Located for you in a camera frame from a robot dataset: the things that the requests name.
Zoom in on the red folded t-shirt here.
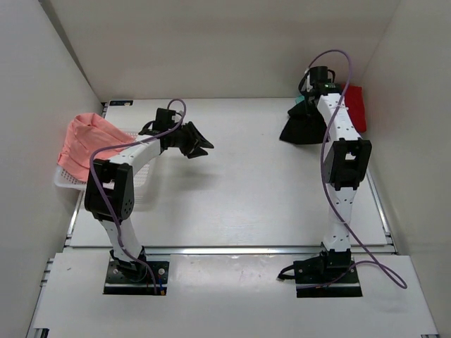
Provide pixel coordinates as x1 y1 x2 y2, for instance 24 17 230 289
344 85 367 133

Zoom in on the pink t-shirt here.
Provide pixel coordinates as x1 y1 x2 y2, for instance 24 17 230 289
57 113 135 182

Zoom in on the white plastic basket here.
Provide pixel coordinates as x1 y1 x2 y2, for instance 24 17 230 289
54 140 160 204

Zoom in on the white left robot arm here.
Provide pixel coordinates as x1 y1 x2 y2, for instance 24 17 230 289
85 108 214 282

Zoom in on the aluminium table rail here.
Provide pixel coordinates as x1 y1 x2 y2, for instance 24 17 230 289
63 244 396 256

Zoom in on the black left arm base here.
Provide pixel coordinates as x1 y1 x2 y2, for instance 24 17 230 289
103 250 170 296

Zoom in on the teal folded t-shirt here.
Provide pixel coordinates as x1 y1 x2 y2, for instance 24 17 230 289
295 95 305 104

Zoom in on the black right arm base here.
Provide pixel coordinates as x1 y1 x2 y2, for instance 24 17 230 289
277 248 363 299

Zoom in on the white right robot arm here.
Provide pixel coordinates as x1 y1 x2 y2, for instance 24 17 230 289
279 66 372 284

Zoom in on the black t-shirt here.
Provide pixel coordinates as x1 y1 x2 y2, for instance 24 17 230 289
279 102 326 145

